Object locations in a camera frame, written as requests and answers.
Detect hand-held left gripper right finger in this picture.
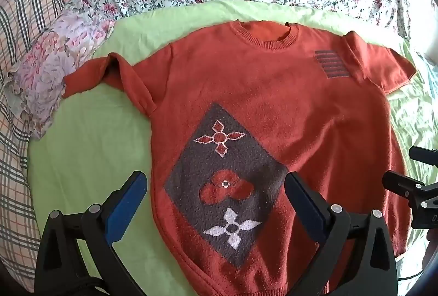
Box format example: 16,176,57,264
285,172,399,296

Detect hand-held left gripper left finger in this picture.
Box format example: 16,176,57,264
34,170,148,296

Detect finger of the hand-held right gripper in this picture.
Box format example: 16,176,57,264
382,170,429,205
409,146,438,167

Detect orange knit sweater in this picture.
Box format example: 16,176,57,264
62,20,417,296

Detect light green bed sheet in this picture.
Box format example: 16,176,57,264
27,0,438,293

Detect purple floral pillow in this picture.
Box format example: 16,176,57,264
7,7,117,141

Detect plaid blanket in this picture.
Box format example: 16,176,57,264
0,0,80,287

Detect black cable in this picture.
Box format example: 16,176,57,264
397,267,429,282

